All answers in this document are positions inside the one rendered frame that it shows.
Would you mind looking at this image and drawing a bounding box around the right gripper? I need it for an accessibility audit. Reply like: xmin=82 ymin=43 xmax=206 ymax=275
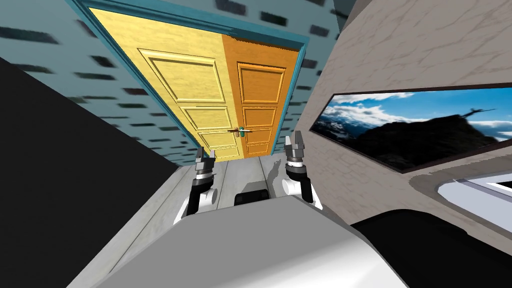
xmin=284 ymin=130 xmax=307 ymax=161

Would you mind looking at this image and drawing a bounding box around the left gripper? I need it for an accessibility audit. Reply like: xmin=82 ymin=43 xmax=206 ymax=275
xmin=194 ymin=146 xmax=217 ymax=174

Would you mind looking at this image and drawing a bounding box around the yellow panelled door leaf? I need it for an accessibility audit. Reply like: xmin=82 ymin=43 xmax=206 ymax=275
xmin=88 ymin=7 xmax=301 ymax=162

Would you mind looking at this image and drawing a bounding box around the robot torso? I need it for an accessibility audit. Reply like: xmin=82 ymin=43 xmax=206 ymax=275
xmin=91 ymin=189 xmax=406 ymax=288

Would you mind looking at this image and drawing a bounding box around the framed mountain landscape picture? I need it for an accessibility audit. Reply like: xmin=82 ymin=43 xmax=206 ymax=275
xmin=309 ymin=82 xmax=512 ymax=174

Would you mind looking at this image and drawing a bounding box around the metal lever door handle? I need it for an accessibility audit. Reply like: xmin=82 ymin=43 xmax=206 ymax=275
xmin=226 ymin=126 xmax=254 ymax=139

